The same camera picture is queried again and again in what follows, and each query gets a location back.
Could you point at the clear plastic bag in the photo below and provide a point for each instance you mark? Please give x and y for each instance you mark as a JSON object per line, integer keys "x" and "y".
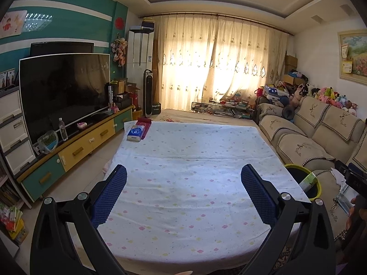
{"x": 48, "y": 142}

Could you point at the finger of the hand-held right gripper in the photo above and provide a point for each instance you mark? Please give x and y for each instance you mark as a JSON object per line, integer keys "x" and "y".
{"x": 358, "y": 171}
{"x": 342, "y": 167}

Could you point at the red flat box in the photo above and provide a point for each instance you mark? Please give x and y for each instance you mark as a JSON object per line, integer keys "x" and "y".
{"x": 146, "y": 123}

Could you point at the framed flower painting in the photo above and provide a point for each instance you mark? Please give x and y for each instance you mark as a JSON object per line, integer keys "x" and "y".
{"x": 357, "y": 57}

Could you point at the black bin yellow rim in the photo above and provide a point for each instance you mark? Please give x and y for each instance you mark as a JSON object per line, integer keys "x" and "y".
{"x": 295, "y": 174}

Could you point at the floral blanket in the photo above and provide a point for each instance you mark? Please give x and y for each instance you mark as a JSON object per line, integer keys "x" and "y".
{"x": 195, "y": 116}

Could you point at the wall photos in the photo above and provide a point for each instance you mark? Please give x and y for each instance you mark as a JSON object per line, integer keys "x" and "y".
{"x": 7, "y": 78}

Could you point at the small black television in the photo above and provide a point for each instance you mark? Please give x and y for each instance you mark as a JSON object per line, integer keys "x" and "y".
{"x": 57, "y": 48}

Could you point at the red round wall ornament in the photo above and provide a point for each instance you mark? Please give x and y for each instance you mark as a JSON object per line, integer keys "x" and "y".
{"x": 119, "y": 23}

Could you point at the curtain rod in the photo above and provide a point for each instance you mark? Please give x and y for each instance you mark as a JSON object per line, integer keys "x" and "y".
{"x": 223, "y": 18}

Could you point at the pile of colourful books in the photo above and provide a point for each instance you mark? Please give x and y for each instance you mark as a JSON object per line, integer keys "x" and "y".
{"x": 14, "y": 220}

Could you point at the large curved television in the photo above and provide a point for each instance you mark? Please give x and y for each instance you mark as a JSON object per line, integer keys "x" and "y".
{"x": 63, "y": 91}

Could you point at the hanging flower decoration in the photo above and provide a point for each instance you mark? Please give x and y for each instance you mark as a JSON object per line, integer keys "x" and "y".
{"x": 119, "y": 50}

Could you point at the white bookshelf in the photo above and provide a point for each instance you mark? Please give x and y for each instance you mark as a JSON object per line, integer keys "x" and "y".
{"x": 14, "y": 189}

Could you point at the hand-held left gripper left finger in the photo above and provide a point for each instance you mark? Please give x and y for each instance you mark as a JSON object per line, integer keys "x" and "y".
{"x": 110, "y": 194}

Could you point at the blue tissue pack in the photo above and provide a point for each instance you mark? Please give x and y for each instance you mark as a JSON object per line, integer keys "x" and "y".
{"x": 136, "y": 133}

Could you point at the person's right hand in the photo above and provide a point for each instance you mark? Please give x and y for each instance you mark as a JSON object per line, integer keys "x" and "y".
{"x": 352, "y": 206}

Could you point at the brown cardboard boxes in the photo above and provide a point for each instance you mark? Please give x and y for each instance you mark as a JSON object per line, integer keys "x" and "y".
{"x": 123, "y": 84}

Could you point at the grey plush toy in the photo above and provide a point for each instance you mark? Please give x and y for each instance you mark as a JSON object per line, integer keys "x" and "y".
{"x": 288, "y": 113}

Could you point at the wall poster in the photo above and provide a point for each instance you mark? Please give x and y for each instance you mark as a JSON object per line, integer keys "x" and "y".
{"x": 11, "y": 23}

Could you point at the white plastic drawer unit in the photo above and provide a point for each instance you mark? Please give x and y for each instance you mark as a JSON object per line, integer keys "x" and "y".
{"x": 14, "y": 131}

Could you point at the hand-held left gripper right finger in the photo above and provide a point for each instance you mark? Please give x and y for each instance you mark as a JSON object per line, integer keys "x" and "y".
{"x": 259, "y": 193}

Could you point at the white standing air conditioner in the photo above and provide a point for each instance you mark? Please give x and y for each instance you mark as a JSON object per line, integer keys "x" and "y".
{"x": 140, "y": 48}

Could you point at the blue packet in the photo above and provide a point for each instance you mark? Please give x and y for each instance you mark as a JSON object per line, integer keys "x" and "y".
{"x": 345, "y": 200}

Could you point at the cream embroidered curtain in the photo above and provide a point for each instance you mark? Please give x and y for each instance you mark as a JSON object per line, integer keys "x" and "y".
{"x": 218, "y": 60}

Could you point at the row of plush toys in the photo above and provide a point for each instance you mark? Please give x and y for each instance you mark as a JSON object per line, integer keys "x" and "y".
{"x": 332, "y": 96}

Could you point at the stacked cardboard boxes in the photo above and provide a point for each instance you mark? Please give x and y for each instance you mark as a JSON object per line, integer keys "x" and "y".
{"x": 291, "y": 66}

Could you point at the clear water bottle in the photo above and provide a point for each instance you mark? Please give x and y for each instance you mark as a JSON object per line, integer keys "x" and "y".
{"x": 63, "y": 130}

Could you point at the dark green box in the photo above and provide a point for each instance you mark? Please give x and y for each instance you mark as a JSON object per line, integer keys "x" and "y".
{"x": 156, "y": 108}

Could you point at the small pink object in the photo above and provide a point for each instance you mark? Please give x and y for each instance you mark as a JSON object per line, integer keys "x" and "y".
{"x": 81, "y": 125}

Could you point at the white dotted tablecloth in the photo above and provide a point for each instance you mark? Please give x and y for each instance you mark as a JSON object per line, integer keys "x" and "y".
{"x": 186, "y": 192}

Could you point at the black tower fan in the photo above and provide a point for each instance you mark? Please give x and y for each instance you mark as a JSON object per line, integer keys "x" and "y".
{"x": 148, "y": 94}

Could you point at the white paper sheets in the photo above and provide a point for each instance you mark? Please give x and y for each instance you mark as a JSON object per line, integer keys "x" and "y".
{"x": 338, "y": 177}

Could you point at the green leaf patterned box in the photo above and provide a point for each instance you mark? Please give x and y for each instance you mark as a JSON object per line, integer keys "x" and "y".
{"x": 308, "y": 182}

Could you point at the beige sofa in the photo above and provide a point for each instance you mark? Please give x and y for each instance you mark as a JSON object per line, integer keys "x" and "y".
{"x": 309, "y": 134}

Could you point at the green yellow television cabinet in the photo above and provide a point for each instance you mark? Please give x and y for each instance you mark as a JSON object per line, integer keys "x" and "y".
{"x": 83, "y": 146}

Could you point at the tall black box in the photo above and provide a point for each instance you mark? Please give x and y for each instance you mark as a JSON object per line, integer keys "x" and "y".
{"x": 110, "y": 96}

